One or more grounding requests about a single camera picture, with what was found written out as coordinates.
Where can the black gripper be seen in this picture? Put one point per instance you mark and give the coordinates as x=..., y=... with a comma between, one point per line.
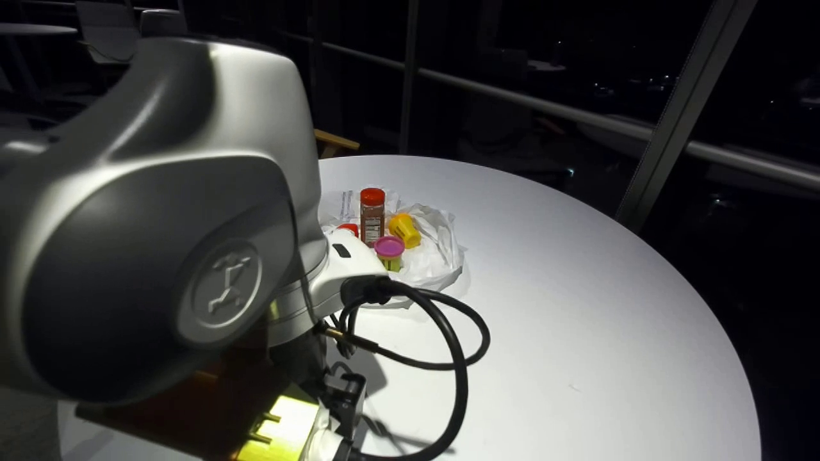
x=347, y=398

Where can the small red lid cup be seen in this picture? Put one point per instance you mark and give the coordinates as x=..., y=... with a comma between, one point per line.
x=350, y=229

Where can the red lid spice bottle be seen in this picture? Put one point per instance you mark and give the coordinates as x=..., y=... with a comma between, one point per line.
x=372, y=219

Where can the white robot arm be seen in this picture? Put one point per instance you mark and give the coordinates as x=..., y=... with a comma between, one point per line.
x=169, y=169

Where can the crumpled clear plastic bag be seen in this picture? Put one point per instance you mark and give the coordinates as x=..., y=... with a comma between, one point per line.
x=436, y=256

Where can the thin grey window post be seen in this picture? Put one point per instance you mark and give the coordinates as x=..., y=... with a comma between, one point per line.
x=411, y=66

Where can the grey horizontal window rail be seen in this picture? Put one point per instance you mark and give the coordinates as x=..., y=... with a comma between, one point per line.
x=554, y=110

